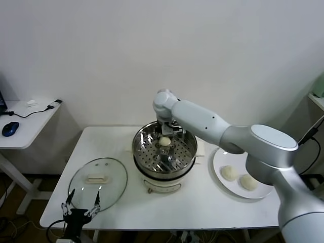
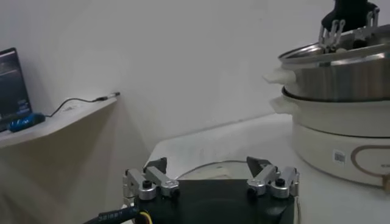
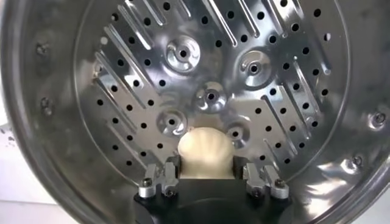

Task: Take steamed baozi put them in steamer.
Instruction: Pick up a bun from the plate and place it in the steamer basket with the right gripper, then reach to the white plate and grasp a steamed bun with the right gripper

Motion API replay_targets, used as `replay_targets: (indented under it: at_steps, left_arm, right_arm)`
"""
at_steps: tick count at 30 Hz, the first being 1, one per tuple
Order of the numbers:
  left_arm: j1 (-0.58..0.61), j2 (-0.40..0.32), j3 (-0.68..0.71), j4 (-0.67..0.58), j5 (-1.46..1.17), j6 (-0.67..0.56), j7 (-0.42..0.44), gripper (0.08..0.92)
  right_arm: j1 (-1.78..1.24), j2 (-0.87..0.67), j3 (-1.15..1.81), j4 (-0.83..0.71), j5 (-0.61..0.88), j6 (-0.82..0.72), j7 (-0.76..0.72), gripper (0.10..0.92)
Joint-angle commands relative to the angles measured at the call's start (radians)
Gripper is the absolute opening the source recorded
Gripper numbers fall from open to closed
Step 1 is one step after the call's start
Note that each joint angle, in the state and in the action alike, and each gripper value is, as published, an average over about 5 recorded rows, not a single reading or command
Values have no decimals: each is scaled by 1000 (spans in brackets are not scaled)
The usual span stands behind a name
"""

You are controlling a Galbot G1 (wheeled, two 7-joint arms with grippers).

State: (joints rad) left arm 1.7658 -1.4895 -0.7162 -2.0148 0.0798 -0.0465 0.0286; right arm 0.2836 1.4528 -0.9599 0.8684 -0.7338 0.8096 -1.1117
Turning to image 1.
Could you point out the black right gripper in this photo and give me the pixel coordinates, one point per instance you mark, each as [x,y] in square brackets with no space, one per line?
[159,129]

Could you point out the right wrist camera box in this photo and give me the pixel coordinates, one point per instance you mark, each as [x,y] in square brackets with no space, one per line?
[168,130]

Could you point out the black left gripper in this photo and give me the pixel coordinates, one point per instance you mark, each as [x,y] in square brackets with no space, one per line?
[76,216]

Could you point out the dark laptop screen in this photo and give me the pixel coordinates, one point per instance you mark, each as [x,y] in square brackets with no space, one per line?
[2,101]

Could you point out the steel steamer pot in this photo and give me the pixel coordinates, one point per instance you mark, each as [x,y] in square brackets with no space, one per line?
[162,186]

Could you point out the white steamed baozi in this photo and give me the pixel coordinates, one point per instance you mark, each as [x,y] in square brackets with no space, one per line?
[229,172]
[164,141]
[248,182]

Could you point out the white side desk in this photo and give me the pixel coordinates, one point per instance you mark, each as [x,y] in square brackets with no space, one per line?
[25,126]

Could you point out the small white crumpled object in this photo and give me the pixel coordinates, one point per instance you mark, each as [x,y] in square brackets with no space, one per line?
[33,103]

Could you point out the white table leg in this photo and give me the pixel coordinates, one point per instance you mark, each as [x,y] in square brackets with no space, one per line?
[96,236]
[247,236]

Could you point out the pale green appliance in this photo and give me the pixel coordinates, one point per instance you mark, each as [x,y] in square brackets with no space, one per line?
[320,88]

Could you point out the white round plate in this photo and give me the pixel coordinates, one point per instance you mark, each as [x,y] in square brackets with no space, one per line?
[217,162]

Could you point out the stainless steel steamer basket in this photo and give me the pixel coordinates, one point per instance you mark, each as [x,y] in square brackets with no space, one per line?
[182,162]

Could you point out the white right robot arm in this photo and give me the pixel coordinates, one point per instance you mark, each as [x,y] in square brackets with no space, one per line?
[202,119]

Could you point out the white shelf with brace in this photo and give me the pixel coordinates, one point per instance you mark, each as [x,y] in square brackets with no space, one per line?
[317,101]

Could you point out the blue computer mouse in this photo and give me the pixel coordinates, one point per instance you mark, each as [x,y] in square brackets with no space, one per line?
[10,128]

